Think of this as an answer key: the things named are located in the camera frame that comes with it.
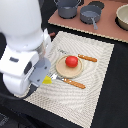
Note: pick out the grey frying pan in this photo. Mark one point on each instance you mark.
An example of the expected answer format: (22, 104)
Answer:
(90, 14)

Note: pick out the cream bowl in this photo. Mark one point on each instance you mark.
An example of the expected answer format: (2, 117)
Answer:
(122, 15)

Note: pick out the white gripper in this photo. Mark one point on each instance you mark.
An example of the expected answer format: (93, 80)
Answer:
(22, 69)

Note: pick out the round wooden plate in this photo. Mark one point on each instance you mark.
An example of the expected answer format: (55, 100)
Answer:
(66, 71)

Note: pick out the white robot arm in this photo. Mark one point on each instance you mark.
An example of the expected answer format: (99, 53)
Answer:
(20, 23)

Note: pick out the wooden handled fork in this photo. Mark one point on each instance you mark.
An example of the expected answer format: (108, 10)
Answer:
(68, 81)

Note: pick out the red tomato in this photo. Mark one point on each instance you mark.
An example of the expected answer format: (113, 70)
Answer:
(71, 61)

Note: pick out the grey cooking pot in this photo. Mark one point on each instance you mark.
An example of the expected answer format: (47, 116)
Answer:
(67, 8)

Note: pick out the yellow cheese wedge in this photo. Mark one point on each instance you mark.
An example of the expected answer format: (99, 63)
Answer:
(47, 80)

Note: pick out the brown wooden tray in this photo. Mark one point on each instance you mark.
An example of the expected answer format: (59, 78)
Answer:
(107, 26)

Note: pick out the wooden handled knife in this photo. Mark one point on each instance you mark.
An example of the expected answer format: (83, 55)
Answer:
(78, 55)

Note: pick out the woven beige placemat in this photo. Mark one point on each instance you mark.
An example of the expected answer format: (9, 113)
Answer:
(62, 105)

